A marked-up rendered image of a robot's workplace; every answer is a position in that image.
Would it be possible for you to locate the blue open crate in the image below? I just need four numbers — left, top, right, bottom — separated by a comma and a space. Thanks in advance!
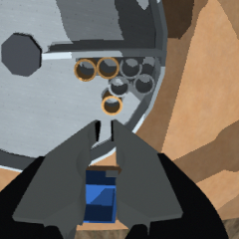
84, 170, 119, 223

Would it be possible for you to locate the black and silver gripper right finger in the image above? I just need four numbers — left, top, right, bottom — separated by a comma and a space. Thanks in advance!
111, 119, 229, 239

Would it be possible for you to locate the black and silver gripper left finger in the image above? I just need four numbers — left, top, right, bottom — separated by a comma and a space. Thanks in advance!
0, 119, 101, 239

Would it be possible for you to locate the bronze bushing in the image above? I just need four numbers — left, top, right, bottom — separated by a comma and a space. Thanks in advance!
74, 58, 97, 82
102, 91, 122, 116
97, 57, 120, 80

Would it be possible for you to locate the grey metal bushing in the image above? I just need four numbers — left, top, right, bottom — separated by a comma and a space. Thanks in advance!
119, 57, 142, 79
109, 73, 130, 98
131, 71, 155, 96

